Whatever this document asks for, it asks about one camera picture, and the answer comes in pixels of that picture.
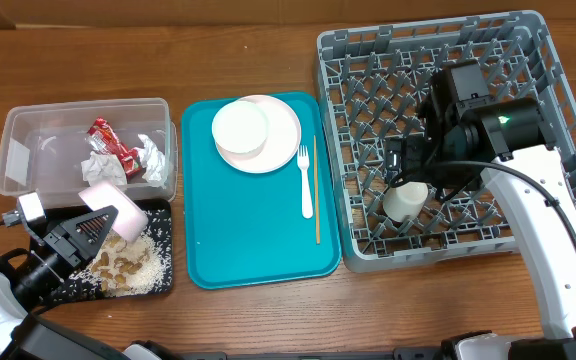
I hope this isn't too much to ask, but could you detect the bowl with nuts and crumbs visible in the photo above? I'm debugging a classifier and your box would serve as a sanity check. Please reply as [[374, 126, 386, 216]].
[[78, 181, 148, 243]]

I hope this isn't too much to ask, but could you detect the white plastic cup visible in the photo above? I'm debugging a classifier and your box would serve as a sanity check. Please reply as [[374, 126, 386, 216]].
[[382, 182, 429, 222]]

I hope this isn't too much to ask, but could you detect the white napkin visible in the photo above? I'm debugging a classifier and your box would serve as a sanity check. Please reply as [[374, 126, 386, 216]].
[[137, 134, 168, 187], [81, 152, 127, 186]]

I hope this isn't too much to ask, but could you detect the red snack wrapper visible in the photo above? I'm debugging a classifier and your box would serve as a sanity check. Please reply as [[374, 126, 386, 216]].
[[86, 117, 142, 178]]

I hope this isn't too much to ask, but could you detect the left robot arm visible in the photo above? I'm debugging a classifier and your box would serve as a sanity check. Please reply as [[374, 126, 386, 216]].
[[0, 206, 126, 359]]

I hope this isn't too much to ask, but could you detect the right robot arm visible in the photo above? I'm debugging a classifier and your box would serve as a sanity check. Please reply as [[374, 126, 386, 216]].
[[387, 60, 576, 360]]

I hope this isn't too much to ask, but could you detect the grey dishwasher rack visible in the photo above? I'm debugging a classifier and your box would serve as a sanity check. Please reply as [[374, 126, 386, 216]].
[[317, 11, 576, 273]]

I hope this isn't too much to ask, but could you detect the black plastic tray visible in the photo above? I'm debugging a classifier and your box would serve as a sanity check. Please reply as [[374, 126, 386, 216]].
[[27, 197, 175, 307]]

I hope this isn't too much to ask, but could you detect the clear plastic storage bin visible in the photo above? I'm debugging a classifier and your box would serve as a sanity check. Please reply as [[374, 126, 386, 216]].
[[0, 98, 178, 209]]

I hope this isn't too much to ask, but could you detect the wooden chopstick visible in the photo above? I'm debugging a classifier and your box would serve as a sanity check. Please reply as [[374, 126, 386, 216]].
[[313, 135, 321, 245]]

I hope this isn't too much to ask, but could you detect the white plastic fork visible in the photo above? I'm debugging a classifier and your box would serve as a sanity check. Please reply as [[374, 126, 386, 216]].
[[297, 145, 314, 219]]

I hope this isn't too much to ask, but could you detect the large white plate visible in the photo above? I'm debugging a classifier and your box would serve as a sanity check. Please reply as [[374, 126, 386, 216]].
[[215, 95, 301, 174]]

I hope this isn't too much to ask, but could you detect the small white plate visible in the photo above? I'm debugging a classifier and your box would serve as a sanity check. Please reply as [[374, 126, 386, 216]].
[[212, 100, 268, 155]]

